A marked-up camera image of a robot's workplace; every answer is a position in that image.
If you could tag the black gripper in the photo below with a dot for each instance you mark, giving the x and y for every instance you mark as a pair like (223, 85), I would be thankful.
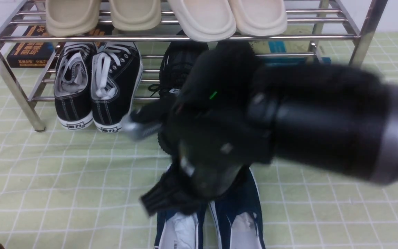
(205, 129)

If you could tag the navy slip-on shoe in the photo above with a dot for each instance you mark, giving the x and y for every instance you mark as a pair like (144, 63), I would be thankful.
(238, 216)
(178, 231)

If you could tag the black knit sneaker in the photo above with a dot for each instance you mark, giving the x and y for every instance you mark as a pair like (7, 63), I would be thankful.
(176, 65)

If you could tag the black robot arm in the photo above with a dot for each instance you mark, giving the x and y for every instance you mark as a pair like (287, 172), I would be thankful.
(336, 118)

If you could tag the stainless steel shoe rack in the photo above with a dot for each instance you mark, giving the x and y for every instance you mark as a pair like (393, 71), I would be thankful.
(330, 20)

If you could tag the black canvas sneaker right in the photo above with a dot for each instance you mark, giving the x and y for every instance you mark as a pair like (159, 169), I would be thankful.
(116, 73)

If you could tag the black canvas sneaker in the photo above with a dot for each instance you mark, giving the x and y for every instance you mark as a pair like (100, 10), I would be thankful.
(72, 85)
(116, 73)

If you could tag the black canvas sneaker left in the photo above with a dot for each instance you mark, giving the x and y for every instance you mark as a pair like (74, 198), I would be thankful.
(72, 85)

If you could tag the teal cover book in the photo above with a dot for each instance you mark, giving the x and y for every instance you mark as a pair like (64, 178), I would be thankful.
(279, 53)

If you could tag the cream slipper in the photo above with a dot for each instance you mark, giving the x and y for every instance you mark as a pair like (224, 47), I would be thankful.
(205, 20)
(259, 17)

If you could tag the beige slipper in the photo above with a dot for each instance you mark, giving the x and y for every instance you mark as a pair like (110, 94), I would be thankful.
(71, 17)
(134, 15)

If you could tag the cream slipper far right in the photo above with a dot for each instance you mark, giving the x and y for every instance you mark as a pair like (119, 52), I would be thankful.
(259, 17)

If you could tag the black orange book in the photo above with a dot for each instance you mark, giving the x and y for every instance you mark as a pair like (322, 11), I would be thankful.
(36, 54)

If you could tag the beige slipper far left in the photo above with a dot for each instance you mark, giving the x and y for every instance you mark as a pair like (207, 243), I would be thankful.
(71, 17)

